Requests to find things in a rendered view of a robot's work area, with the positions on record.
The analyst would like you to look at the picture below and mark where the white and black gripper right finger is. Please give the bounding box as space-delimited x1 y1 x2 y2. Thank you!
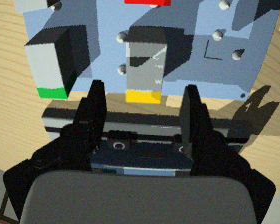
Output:
179 84 276 224

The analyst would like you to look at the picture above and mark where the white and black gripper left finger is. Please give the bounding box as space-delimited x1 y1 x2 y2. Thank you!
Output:
3 80 107 223

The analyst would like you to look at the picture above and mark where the white block with red end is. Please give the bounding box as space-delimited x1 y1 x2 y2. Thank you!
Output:
124 0 171 6

